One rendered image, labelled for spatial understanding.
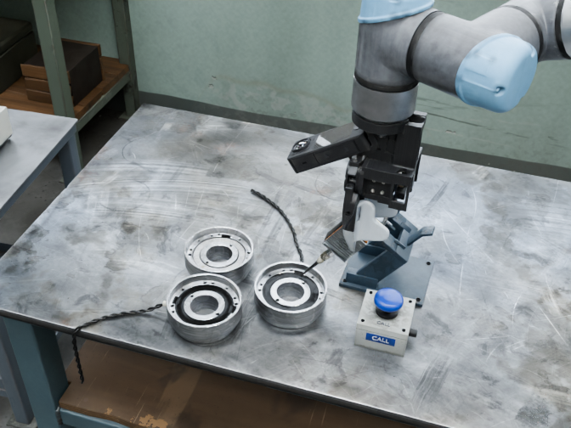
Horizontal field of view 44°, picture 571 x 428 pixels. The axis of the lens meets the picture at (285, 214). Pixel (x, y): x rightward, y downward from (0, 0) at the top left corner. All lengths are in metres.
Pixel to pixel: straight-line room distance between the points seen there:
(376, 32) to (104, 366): 0.81
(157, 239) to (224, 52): 1.66
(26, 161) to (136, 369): 0.55
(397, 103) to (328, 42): 1.81
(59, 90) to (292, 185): 1.37
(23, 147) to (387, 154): 0.99
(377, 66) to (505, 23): 0.14
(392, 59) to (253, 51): 1.96
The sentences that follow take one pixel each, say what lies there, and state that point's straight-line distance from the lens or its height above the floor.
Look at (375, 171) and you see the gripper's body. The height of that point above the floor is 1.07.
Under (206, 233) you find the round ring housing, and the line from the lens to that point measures 1.12.
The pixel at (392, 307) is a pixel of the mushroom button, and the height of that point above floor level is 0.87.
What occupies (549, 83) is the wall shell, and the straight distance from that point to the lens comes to 2.58.
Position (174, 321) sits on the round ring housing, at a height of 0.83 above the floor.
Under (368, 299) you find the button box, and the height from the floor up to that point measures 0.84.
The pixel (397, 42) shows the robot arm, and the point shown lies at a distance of 0.77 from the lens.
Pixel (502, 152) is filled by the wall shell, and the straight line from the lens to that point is 2.72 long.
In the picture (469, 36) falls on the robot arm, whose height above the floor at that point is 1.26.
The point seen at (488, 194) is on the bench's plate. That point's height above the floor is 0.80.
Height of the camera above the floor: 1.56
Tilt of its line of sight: 39 degrees down
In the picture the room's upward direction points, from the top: 2 degrees clockwise
